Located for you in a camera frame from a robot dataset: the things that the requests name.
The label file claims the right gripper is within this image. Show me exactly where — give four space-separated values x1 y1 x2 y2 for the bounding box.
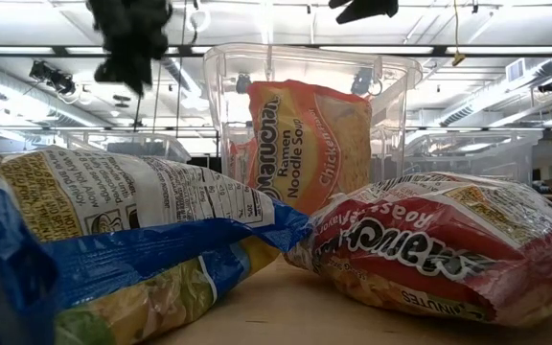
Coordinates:
328 0 400 25

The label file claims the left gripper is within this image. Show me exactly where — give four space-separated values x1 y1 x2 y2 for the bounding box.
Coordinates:
86 0 174 97

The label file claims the clear plastic bin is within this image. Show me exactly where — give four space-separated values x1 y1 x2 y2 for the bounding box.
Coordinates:
202 42 424 193
402 128 543 186
59 131 194 164

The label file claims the orange Maruchan ramen packet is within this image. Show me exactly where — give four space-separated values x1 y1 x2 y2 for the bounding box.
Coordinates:
245 79 373 217

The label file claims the blue Maruchan ramen packet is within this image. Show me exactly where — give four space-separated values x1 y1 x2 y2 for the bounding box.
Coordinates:
0 146 313 345

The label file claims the red Maruchan ramen packet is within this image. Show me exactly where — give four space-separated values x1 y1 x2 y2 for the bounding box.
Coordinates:
283 171 552 330

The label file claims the black ceiling spotlight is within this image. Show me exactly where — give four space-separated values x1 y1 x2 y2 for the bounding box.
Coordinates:
29 60 77 96

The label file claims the ceiling vent box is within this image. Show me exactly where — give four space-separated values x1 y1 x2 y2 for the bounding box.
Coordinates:
505 57 526 83

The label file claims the yellow hanging cord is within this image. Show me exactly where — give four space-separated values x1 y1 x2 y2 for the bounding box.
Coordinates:
450 0 467 67

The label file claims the silver air duct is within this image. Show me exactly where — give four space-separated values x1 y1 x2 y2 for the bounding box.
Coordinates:
436 57 552 127
0 57 109 128

